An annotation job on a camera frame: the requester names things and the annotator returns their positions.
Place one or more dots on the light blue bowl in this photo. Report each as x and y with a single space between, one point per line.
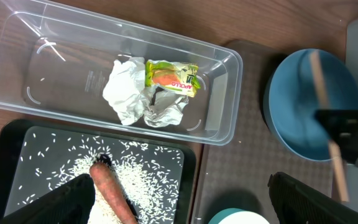
237 216

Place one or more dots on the white napkin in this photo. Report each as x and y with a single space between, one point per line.
131 99

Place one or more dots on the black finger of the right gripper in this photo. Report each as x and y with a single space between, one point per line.
345 133

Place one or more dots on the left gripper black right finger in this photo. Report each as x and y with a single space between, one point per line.
297 203

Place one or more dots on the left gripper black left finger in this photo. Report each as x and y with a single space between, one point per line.
71 203

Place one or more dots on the dark blue plate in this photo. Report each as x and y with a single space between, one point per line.
290 102

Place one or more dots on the brown serving tray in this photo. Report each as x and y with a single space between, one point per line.
236 175

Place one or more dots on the black waste tray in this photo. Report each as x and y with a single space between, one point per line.
12 138

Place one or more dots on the clear plastic bin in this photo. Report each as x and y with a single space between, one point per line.
55 61

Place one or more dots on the white rice pile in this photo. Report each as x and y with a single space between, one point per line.
149 175

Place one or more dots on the yellow green wrapper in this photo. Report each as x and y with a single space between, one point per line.
180 78

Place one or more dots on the orange carrot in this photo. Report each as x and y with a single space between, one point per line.
106 183

